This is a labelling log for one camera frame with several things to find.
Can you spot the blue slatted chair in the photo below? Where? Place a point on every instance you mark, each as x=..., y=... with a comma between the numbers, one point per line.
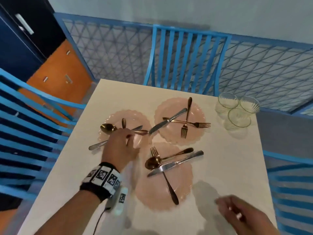
x=291, y=178
x=27, y=112
x=156, y=51

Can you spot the person's right fingers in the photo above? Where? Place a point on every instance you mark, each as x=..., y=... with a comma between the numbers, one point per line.
x=228, y=206

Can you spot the person's left hand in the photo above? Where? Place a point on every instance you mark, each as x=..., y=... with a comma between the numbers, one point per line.
x=117, y=149

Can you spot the person's left fingers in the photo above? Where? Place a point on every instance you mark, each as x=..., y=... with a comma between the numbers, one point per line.
x=123, y=134

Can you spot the silver table knife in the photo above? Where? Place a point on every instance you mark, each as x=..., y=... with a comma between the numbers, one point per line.
x=188, y=157
x=168, y=119
x=96, y=145

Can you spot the black marker-patterned wristband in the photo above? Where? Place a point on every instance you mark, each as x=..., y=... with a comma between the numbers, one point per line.
x=101, y=178

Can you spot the person's right hand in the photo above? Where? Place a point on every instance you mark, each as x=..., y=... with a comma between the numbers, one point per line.
x=249, y=217

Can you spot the blue lattice fence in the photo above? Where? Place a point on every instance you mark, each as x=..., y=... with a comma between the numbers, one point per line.
x=264, y=63

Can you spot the person's right forearm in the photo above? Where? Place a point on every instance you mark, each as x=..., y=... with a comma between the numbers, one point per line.
x=270, y=230

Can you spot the orange cabinet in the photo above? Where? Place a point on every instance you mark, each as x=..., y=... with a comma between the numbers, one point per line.
x=58, y=66

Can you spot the gold fork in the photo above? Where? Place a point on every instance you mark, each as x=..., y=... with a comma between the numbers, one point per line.
x=123, y=122
x=187, y=112
x=195, y=124
x=171, y=188

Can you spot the dark blue cabinet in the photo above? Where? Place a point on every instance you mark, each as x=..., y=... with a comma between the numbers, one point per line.
x=14, y=53

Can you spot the gold spoon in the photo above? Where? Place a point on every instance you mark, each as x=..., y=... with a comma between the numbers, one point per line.
x=108, y=128
x=152, y=162

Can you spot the clear ribbed glass bowl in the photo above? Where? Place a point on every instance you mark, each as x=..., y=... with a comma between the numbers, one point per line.
x=238, y=118
x=226, y=104
x=249, y=105

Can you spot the person's left forearm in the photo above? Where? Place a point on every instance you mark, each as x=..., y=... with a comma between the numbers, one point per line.
x=71, y=212

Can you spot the pink scalloped plate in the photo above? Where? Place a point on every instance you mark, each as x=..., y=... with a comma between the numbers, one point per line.
x=151, y=190
x=143, y=119
x=171, y=135

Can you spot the white wrist camera device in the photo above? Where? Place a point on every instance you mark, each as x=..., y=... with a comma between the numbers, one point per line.
x=121, y=199

